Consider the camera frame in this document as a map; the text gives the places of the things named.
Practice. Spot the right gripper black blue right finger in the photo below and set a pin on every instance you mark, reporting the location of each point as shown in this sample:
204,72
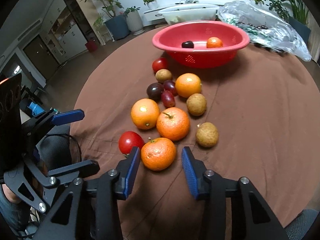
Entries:
252,218

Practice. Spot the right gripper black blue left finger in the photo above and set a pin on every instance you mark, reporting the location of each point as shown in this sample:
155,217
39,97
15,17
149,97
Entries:
68,219

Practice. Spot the pile of dark cherries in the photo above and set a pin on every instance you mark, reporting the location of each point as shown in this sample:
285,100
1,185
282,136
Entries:
262,27

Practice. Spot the red grape upper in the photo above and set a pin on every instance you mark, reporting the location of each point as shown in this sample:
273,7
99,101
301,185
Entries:
169,85

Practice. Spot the dark plum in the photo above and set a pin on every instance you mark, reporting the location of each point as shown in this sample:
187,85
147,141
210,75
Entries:
154,91

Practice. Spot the brown longan upper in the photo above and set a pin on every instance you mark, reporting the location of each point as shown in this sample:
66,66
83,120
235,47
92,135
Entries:
163,75

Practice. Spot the tall plant blue pot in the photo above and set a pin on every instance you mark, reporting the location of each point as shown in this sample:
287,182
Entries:
115,23

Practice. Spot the small plant on cabinet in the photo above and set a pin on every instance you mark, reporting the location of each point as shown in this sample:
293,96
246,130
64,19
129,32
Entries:
151,4

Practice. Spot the grey chair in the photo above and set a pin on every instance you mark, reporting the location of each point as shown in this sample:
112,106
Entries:
297,229

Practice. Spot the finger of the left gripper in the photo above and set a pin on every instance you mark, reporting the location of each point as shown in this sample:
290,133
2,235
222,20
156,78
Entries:
68,117
65,175

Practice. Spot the red grape lower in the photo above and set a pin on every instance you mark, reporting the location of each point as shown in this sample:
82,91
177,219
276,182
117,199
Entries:
168,99

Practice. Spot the clear plastic bag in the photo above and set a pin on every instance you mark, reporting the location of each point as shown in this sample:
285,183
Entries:
280,36

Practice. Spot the white plastic basin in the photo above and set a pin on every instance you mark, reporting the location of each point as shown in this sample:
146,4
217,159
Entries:
190,12

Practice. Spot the white shelving cabinet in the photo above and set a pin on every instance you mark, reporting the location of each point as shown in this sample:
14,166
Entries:
68,28

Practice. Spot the white tv cabinet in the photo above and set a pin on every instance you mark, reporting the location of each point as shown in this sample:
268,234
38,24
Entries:
153,14

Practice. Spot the large mandarin with stem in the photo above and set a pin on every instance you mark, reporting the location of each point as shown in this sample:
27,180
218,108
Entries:
173,123

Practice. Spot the red plastic colander bowl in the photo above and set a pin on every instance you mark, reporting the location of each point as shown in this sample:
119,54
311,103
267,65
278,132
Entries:
170,39

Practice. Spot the mandarin with leaf stem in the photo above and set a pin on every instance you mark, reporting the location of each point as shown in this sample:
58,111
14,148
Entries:
158,154

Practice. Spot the small mandarin in bowl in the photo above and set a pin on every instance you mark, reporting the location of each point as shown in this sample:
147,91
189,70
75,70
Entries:
214,42

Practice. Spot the red bin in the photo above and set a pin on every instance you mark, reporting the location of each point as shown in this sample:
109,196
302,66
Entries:
91,46

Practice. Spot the plant in white pot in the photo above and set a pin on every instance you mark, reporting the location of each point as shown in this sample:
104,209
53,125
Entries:
134,21

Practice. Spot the brown longan middle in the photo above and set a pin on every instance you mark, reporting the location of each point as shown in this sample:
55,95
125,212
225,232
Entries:
196,104

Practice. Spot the brown longan near right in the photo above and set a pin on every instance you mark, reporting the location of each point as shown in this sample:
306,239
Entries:
207,134

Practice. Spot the red tomato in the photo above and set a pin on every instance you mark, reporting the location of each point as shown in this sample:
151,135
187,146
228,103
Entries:
128,140
160,63

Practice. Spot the red grape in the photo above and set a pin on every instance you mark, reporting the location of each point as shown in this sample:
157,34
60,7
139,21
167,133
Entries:
169,85
168,99

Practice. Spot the smooth orange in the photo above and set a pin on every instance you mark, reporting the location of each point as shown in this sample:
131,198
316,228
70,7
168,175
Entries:
188,84
144,113

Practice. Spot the right plants in pots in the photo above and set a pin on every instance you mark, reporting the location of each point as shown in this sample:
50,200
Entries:
294,12

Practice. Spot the dark cherry in bowl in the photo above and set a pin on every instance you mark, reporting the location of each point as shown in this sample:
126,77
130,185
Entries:
187,44

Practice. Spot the brown longan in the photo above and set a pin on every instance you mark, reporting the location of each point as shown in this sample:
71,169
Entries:
207,134
196,104
163,75

